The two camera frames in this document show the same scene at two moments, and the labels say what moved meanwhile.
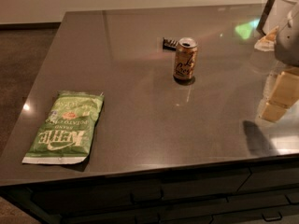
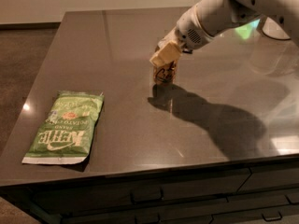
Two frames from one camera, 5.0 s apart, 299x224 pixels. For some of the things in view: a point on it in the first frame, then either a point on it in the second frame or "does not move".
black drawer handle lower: x=291 y=203 does not move
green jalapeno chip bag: x=67 y=133 does not move
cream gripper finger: x=284 y=94 to x=189 y=33
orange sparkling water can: x=185 y=61 to x=166 y=74
